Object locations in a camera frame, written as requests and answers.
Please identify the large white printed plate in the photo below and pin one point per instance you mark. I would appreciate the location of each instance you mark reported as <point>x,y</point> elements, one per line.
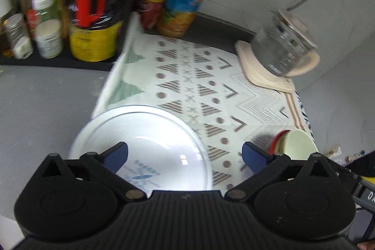
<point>152,135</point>

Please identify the cream kettle base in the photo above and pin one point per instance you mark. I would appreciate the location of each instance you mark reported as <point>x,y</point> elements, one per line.
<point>252,70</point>

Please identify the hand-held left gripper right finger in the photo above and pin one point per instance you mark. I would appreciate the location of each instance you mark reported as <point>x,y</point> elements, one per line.
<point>255,157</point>

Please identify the white-capped green label jar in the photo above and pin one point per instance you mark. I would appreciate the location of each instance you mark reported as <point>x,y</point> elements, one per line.
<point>48,36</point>

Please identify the patterned cream table mat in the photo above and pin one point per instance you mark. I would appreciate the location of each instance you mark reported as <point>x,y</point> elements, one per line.
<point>187,68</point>

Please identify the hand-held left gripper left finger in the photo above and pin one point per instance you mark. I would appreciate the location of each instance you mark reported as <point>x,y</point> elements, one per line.
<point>115,157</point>

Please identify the red plate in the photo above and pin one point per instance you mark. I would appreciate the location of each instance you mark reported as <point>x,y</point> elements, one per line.
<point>274,145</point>

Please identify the small metal-capped jar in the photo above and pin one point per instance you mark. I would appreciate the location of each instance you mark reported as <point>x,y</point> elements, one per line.
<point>19,39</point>

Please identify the pale green bowl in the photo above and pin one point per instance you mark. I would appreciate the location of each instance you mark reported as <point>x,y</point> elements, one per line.
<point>301,141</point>

